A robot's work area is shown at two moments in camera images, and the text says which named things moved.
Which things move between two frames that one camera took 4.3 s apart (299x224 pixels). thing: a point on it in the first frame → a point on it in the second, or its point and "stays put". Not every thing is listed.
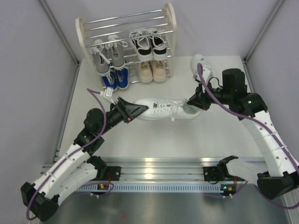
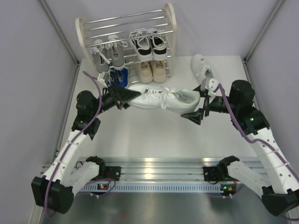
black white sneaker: [158, 42] stays put
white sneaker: [163, 109] → [153, 96]
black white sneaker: [140, 41] stays put
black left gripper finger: [134, 110] → [122, 95]
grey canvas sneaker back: [101, 61] stays put
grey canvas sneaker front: [116, 46] stays put
